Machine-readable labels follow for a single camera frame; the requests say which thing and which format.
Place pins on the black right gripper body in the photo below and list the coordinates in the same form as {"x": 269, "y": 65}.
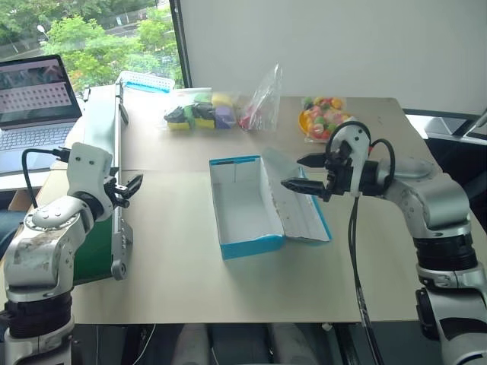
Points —
{"x": 338, "y": 178}

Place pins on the white perforated plastic basket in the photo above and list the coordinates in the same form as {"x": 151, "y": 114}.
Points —
{"x": 146, "y": 81}

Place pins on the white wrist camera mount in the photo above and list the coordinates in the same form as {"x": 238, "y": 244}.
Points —
{"x": 357, "y": 152}
{"x": 86, "y": 167}

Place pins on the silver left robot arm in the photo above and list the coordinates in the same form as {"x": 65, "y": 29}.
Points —
{"x": 38, "y": 243}

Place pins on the blue white box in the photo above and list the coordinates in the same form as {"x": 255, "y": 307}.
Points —
{"x": 247, "y": 213}

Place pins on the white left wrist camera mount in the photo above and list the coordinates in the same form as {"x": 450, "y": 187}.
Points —
{"x": 86, "y": 167}

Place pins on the bag of colourful candy balls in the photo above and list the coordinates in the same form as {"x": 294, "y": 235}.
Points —
{"x": 321, "y": 118}

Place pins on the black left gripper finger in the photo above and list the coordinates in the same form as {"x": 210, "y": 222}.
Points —
{"x": 134, "y": 184}
{"x": 122, "y": 202}

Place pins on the clear bag of sponges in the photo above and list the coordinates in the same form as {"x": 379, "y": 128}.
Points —
{"x": 201, "y": 112}

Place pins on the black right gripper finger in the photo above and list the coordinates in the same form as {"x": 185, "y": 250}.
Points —
{"x": 304, "y": 186}
{"x": 312, "y": 160}

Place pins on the grey open laptop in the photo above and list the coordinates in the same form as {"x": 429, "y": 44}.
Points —
{"x": 34, "y": 114}

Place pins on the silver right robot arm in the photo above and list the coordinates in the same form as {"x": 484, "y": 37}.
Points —
{"x": 433, "y": 205}

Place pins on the brown cardboard box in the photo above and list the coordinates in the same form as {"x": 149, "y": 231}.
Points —
{"x": 21, "y": 199}

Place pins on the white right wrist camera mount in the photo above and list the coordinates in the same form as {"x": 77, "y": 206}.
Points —
{"x": 357, "y": 152}

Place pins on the green conveyor belt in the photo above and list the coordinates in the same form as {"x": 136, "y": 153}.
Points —
{"x": 95, "y": 243}

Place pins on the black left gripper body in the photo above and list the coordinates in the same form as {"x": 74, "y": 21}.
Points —
{"x": 111, "y": 190}

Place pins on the black window frame post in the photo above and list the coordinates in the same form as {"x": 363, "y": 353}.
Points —
{"x": 179, "y": 42}

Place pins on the clear bag with red pieces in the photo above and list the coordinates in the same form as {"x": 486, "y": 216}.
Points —
{"x": 260, "y": 102}

